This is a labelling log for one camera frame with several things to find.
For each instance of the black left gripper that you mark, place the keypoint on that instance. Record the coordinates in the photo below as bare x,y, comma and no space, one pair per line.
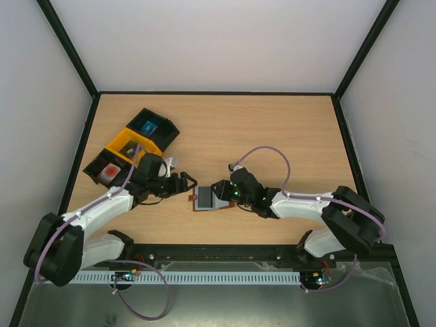
182,187

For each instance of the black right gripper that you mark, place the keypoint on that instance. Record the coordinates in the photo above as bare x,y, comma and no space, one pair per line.
225,190

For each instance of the black credit card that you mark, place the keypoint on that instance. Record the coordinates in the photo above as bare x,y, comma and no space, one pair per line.
129,149
205,198

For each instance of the brown leather card holder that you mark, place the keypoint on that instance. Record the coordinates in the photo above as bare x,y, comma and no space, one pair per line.
217,203

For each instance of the red credit card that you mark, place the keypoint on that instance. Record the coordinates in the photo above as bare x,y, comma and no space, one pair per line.
108,173

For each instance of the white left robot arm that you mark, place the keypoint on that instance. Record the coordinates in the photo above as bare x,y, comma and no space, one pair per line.
61,245

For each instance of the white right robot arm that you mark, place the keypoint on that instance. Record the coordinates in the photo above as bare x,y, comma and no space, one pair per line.
351,222

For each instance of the blue card in bin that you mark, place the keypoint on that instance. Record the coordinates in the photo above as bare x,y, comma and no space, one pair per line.
148,128

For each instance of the yellow storage bin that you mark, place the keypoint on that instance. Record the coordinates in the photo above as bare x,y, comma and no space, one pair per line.
125,143

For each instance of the black storage bin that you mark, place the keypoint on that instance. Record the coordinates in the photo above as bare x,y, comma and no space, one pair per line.
96,166
165,133

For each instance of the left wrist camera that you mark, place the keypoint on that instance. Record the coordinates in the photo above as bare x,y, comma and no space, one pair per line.
167,166

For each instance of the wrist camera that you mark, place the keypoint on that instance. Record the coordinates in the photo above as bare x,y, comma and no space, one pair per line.
167,166
234,167

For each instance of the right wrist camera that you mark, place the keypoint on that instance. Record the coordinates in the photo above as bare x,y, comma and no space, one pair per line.
234,167

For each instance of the black enclosure frame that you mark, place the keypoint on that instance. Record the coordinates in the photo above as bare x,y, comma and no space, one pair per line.
377,27

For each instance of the white slotted cable duct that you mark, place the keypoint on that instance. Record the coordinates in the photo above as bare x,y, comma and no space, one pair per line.
189,278

